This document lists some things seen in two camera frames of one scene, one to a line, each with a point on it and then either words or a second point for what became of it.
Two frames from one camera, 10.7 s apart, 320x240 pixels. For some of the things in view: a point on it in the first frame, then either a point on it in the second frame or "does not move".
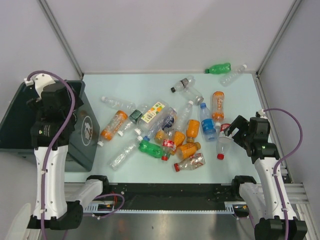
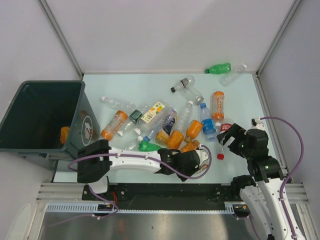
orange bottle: [187, 150] does not move
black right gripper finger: [238, 138] to [235, 147]
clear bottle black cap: [184, 83] does not move
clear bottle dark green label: [135, 118] does not move
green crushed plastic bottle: [150, 148] does not move
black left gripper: [37, 105] to [191, 170]
